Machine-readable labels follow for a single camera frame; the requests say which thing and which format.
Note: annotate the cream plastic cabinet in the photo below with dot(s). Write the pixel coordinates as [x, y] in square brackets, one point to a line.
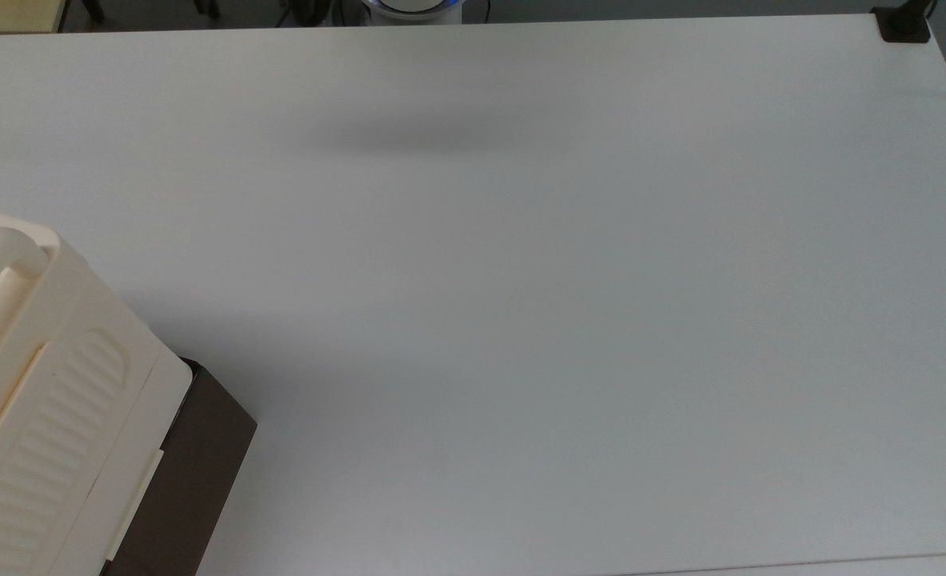
[49, 400]

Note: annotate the dark brown drawer unit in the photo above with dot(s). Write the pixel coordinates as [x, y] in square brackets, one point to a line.
[193, 464]

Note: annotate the black chair leg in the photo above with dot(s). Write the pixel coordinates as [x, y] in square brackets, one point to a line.
[209, 8]
[93, 10]

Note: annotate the yellow wooden furniture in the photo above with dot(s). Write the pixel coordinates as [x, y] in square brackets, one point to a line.
[9, 14]

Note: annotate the black square mount clamp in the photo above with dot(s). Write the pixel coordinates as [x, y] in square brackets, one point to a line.
[904, 28]

